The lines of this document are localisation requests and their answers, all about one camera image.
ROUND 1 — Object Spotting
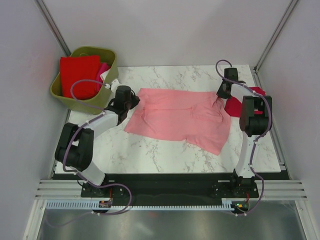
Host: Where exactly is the light pink t shirt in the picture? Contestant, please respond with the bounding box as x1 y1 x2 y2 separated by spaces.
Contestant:
124 88 231 155

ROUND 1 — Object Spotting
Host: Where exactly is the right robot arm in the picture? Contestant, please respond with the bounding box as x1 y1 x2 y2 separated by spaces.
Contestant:
217 67 273 197

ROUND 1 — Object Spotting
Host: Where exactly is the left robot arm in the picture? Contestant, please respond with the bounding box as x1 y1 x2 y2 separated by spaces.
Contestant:
54 85 140 197

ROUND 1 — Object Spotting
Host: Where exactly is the crimson folded t shirt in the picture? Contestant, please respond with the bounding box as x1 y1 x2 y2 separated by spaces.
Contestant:
224 86 266 118

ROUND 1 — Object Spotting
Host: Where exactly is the white cloth in bin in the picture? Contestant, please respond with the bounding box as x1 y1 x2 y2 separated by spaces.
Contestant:
100 69 110 82

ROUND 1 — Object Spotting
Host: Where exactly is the magenta shirt in bin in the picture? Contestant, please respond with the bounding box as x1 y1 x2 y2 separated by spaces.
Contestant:
95 62 111 92

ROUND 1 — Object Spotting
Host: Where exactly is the bright red folded shirt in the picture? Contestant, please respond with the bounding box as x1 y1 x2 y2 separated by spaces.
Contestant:
60 55 101 100

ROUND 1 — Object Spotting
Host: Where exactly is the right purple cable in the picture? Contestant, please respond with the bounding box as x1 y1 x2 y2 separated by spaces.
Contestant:
215 59 273 218

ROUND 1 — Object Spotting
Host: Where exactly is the purple cable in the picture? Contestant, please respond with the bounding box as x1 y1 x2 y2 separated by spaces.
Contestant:
215 59 273 218
46 79 133 227

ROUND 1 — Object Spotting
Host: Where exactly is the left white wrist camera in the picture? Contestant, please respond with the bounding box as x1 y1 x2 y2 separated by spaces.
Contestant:
110 78 121 92

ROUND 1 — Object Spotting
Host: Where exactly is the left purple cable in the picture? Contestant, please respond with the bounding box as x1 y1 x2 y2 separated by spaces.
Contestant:
46 79 133 227

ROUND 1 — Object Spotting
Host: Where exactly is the left aluminium corner post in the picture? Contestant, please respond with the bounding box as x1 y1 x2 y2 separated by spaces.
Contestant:
34 0 72 56

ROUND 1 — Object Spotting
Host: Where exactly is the aluminium corner post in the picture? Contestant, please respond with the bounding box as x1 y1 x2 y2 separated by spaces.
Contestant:
253 0 300 73
34 0 72 56

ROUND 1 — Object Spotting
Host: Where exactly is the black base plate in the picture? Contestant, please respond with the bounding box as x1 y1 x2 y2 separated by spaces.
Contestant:
81 173 259 206

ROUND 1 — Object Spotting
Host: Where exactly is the right aluminium corner post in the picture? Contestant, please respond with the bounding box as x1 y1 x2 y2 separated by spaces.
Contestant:
253 0 300 73

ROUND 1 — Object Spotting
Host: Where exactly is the aluminium rail frame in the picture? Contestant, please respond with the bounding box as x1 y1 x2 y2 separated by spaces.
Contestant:
35 65 307 200

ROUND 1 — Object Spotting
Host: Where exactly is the white slotted cable duct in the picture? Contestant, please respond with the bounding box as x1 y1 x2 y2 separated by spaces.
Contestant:
45 198 242 211

